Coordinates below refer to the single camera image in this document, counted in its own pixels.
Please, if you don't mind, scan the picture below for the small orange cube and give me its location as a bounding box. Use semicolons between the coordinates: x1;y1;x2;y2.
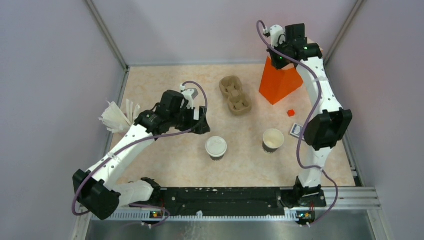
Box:
287;109;296;117

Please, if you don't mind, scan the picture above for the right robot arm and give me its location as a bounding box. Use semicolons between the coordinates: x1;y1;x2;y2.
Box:
262;23;353;206

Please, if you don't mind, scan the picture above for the black paper coffee cup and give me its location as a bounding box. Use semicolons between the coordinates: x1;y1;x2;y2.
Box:
210;154;225;161

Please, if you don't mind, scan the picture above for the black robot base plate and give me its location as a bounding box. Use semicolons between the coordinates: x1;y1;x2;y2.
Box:
139;187;328;217

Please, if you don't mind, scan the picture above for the cardboard cup carrier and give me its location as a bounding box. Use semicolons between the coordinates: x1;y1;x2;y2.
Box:
219;75;252;116

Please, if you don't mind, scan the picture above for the orange paper bag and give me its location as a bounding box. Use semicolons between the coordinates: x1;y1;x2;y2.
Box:
259;57;303;105

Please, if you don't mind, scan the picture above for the white paper napkins bundle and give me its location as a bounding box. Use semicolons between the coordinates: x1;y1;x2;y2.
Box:
98;99;141;134

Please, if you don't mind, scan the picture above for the white plastic cup lid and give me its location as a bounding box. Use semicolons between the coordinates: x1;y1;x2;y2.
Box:
205;136;228;157

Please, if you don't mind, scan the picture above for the purple cable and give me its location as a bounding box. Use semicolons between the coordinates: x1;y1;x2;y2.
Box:
72;80;209;229
256;20;339;228

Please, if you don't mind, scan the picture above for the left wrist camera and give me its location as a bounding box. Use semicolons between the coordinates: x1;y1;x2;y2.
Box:
179;84;199;109

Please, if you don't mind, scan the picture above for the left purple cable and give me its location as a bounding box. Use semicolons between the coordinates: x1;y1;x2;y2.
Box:
72;80;209;229

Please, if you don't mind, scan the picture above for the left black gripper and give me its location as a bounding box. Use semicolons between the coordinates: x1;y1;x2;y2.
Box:
169;103;210;135

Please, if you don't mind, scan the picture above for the blue playing card box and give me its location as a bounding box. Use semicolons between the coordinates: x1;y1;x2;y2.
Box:
289;123;303;138

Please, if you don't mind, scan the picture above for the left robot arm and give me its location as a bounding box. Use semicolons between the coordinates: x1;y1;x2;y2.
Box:
72;88;211;220

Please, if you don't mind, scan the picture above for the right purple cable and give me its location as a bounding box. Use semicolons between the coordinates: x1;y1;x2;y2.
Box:
256;20;339;228

